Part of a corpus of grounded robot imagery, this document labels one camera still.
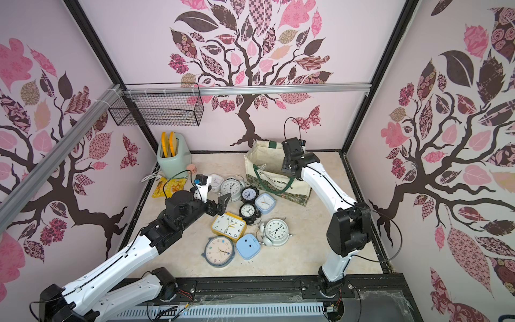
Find blue clock face down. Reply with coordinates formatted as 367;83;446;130
236;233;261;260

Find large white twin bell clock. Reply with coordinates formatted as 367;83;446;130
260;218;290;247

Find black clock purple face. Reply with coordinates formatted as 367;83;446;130
241;186;260;204

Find aluminium frame rail left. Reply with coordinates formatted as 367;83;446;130
1;84;123;232

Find mint green toaster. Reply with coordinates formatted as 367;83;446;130
156;132;192;178

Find yellow toast slice right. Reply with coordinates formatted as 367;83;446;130
168;131;177;157

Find white square flat clock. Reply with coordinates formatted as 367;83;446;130
210;174;225;193

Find yellow corn chips bag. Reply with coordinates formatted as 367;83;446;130
152;178;186;198

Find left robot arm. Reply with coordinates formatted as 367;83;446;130
32;191;231;321

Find white vented cable duct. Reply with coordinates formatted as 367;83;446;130
109;303;326;321

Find white toaster power cable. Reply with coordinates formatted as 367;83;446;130
139;168;162;184

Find grey round pastel clock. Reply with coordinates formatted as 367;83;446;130
201;236;236;268

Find light blue square clock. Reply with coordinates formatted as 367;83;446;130
254;193;276;215

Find yellow toast slice left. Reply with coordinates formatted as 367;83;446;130
161;131;169;158

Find yellow rectangular alarm clock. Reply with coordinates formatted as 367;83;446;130
211;212;247;242

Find aluminium frame rail back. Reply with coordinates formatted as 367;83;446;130
124;83;371;96

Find canvas tote bag green handles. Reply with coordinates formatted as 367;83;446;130
244;140;311;206

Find black twin bell clock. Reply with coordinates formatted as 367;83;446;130
239;203;261;225

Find yellow toast slice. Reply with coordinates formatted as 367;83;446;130
161;131;169;158
168;131;177;157

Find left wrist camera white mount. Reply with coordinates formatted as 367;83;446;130
194;174;212;203

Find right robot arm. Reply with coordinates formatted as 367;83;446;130
282;138;372;295

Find black wire basket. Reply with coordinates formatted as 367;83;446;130
109;83;204;126

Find glass bottle pink cap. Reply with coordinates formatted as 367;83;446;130
186;164;197;176

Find aluminium frame rail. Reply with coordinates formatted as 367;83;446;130
1;84;123;232
124;83;371;96

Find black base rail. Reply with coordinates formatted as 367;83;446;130
152;274;335;303

